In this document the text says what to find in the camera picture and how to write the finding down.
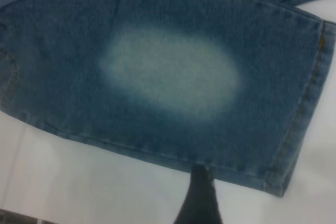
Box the blue denim kids pants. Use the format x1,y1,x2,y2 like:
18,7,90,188
0,0,336,198

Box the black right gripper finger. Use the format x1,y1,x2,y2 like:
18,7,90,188
173,164,223,224

